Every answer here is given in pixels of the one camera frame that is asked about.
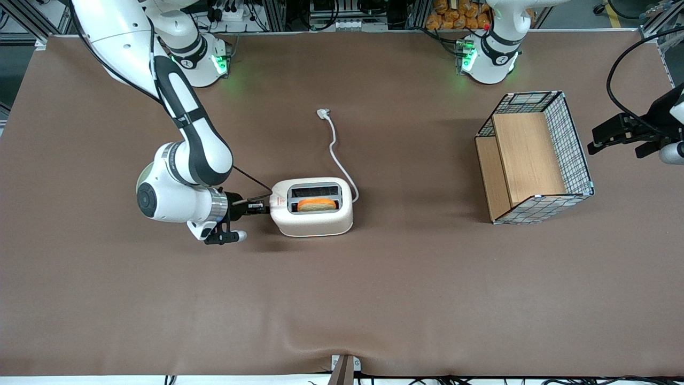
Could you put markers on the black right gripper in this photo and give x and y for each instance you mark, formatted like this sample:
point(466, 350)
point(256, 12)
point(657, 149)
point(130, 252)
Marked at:
point(235, 204)

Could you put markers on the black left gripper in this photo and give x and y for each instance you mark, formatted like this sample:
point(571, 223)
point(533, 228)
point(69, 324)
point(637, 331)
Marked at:
point(655, 118)

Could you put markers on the white two-slot toaster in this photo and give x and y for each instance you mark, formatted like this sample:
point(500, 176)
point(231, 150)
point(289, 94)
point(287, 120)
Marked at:
point(312, 223)

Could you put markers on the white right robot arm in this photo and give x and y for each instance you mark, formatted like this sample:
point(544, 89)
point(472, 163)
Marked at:
point(176, 200)

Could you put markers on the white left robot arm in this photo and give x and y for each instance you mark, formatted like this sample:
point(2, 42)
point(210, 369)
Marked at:
point(489, 64)

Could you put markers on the bread slice with orange crust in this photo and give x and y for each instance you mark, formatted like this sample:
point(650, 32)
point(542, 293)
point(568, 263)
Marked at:
point(317, 205)

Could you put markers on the light wooden shelf insert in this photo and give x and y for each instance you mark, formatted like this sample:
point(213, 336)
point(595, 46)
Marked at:
point(529, 160)

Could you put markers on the brown table cover mat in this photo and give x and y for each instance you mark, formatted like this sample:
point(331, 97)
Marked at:
point(374, 294)

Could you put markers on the white power strip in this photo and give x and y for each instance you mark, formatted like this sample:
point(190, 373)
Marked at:
point(235, 14)

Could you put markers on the grey electronics box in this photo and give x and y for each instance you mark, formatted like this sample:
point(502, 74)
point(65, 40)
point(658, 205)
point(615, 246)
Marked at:
point(347, 24)

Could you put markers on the bag of orange bread rolls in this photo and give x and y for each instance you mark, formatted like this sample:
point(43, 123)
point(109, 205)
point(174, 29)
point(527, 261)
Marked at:
point(449, 16)

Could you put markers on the white table corner clamp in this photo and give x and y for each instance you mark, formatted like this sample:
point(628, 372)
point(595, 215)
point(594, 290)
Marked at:
point(40, 44)

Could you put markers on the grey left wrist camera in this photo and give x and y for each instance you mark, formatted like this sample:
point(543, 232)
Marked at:
point(673, 154)

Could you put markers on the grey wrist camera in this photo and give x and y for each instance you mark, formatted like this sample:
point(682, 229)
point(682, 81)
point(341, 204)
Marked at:
point(224, 236)
point(673, 154)

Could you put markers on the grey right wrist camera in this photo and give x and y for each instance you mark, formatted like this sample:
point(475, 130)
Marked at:
point(224, 236)

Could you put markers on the aluminium frame profile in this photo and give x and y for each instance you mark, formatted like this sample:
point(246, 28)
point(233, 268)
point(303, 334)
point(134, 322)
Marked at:
point(660, 21)
point(29, 21)

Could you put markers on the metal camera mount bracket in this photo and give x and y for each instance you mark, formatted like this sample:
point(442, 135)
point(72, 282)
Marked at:
point(344, 374)

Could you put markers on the aluminium frame post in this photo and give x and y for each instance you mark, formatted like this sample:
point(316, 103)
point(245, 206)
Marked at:
point(273, 15)
point(417, 13)

